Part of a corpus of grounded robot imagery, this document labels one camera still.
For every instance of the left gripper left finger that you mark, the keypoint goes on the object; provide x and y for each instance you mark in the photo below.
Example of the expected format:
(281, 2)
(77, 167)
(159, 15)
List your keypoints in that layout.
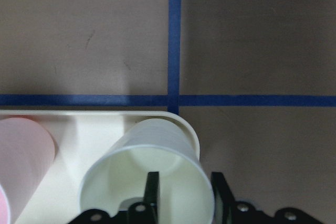
(151, 198)

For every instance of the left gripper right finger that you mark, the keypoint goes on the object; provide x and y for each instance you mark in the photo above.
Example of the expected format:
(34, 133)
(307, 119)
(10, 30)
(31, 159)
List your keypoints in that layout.
(224, 198)

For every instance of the white ikea cup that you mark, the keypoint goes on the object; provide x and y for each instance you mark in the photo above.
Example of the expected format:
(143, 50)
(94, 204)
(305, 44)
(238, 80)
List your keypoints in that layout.
(153, 145)

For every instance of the pink cup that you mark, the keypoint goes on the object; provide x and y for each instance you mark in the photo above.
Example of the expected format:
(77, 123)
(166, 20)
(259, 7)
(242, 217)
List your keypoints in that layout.
(27, 152)

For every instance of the cream plastic tray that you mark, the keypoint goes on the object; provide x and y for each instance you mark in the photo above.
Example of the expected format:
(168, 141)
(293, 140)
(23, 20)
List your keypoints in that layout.
(82, 137)

